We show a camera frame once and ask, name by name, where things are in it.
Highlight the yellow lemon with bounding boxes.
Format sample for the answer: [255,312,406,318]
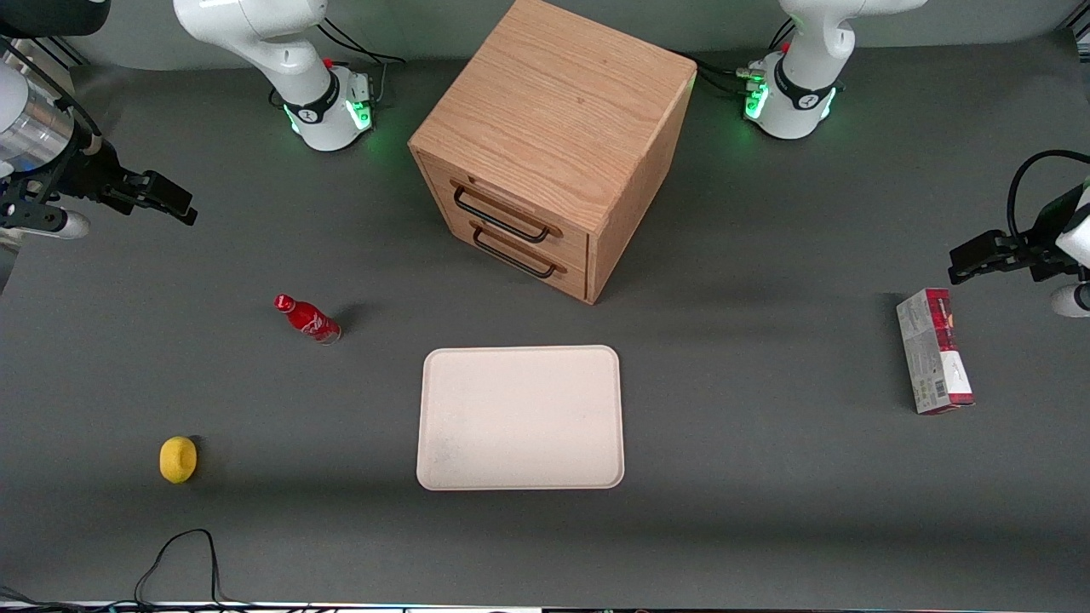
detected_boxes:
[159,436,198,484]

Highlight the white rectangular tray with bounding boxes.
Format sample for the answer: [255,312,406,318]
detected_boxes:
[416,345,626,492]

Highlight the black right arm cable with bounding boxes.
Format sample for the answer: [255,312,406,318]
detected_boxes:
[0,37,105,139]

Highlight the red plaid cardboard box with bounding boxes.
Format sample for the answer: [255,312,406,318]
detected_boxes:
[896,288,975,415]

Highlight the black looped cable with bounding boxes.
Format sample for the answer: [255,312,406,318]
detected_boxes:
[134,529,256,610]

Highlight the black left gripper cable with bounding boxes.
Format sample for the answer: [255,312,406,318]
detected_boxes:
[1007,150,1090,241]

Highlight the black rounded object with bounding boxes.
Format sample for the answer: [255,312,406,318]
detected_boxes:
[0,0,111,38]

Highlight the black left arm base cables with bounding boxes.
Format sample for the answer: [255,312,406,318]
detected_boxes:
[677,17,798,97]

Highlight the wooden drawer with black handle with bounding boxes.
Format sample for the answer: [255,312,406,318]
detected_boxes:
[445,209,591,301]
[423,158,591,272]

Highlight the red soda bottle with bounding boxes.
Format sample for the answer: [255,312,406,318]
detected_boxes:
[273,294,343,345]

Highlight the black arm base cables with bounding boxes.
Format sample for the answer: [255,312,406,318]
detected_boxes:
[317,15,409,112]
[677,17,798,97]

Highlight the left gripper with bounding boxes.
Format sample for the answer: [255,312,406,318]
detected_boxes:
[948,189,1090,318]

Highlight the wooden drawer cabinet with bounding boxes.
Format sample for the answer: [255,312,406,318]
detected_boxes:
[408,0,698,306]

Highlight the black right arm base cables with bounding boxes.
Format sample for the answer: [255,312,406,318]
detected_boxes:
[317,15,409,112]

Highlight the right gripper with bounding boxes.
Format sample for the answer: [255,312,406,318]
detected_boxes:
[0,136,199,240]

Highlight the aluminium frame rail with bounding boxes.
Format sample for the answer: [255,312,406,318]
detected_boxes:
[0,37,88,71]

